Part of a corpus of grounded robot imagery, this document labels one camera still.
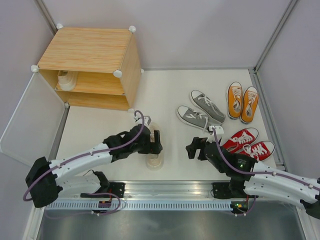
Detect beige canvas shoe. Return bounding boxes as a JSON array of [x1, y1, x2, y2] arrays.
[[145, 122, 164, 171], [57, 70, 78, 91]]

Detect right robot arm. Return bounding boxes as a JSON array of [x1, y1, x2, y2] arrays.
[[185, 137, 320, 219]]

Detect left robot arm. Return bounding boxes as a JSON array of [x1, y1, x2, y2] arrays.
[[23, 124, 163, 208]]

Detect wooden shoe cabinet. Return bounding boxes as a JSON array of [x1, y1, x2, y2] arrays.
[[30, 25, 143, 111]]

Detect translucent cabinet door panel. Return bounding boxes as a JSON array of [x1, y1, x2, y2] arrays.
[[0, 73, 65, 167]]

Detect grey sneaker left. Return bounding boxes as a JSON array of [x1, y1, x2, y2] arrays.
[[176, 105, 222, 132]]

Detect grey sneaker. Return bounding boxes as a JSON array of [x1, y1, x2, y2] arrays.
[[176, 105, 222, 132], [190, 90, 226, 124]]

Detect grey sneaker right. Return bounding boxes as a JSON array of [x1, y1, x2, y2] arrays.
[[190, 90, 226, 124]]

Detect red sneaker upper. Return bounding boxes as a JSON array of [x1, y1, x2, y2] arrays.
[[222, 127, 259, 153]]

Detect red sneaker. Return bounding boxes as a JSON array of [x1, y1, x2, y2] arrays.
[[239, 140, 275, 162], [222, 127, 259, 153]]

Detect red sneaker lower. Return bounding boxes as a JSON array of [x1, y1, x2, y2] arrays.
[[239, 140, 275, 162]]

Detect orange sneaker left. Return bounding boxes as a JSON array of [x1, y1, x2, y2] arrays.
[[226, 81, 243, 120]]

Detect orange sneaker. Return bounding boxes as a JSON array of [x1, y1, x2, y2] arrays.
[[226, 81, 243, 120], [240, 86, 259, 124]]

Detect orange sneaker right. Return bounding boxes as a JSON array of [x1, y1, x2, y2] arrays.
[[240, 86, 259, 124]]

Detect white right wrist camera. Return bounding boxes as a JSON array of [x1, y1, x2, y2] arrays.
[[207, 125, 224, 135]]

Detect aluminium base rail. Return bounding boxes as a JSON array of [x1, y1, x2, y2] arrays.
[[34, 180, 258, 200]]

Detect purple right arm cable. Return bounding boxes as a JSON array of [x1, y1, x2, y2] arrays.
[[212, 128, 320, 221]]

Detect white slotted cable duct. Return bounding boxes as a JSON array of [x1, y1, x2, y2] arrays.
[[46, 200, 233, 211]]

